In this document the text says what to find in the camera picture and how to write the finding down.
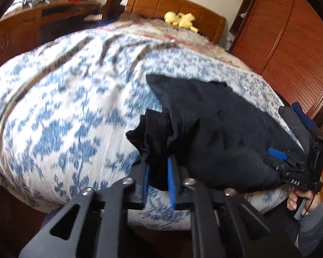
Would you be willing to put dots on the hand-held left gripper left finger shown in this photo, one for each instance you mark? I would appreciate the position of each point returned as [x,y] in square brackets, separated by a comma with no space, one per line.
[146,182]

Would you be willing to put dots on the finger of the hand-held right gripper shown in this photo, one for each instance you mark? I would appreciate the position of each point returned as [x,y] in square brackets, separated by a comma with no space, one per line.
[277,154]

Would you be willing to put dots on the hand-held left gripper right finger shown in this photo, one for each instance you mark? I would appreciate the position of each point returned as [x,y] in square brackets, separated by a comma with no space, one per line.
[171,182]

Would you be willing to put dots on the black coat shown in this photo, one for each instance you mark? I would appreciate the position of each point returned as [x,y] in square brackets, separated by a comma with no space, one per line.
[218,129]

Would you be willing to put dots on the person's right forearm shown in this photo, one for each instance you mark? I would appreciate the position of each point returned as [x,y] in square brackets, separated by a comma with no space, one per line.
[315,228]

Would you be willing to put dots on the person's right hand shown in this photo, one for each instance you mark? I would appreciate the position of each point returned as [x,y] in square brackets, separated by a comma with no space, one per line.
[292,203]

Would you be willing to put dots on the grey cloth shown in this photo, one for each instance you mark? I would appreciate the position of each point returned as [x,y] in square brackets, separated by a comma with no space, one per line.
[292,123]

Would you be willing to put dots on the dark blue cloth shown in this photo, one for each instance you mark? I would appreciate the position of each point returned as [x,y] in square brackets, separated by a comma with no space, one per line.
[304,117]

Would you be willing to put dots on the blue floral white blanket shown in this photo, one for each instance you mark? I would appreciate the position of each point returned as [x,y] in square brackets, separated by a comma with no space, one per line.
[70,113]

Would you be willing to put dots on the wooden slatted wardrobe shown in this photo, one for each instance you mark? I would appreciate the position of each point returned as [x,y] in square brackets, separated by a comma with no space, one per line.
[290,37]

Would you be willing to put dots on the pink floral quilt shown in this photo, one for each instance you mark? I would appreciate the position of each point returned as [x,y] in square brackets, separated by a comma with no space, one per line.
[161,32]

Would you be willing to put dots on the yellow plush toy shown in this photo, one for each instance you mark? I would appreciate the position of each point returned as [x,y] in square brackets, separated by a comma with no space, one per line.
[180,18]

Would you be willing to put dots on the wooden bed headboard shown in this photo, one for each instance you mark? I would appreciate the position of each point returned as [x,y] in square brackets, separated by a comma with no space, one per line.
[156,4]

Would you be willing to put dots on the wooden chair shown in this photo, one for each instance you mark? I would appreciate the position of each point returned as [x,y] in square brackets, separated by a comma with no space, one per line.
[113,4]

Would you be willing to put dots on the wooden desk cabinet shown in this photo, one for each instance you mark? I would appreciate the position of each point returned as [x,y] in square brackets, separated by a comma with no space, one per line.
[21,32]

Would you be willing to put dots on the pile of desk clutter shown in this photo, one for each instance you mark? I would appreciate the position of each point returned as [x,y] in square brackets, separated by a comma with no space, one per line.
[35,2]

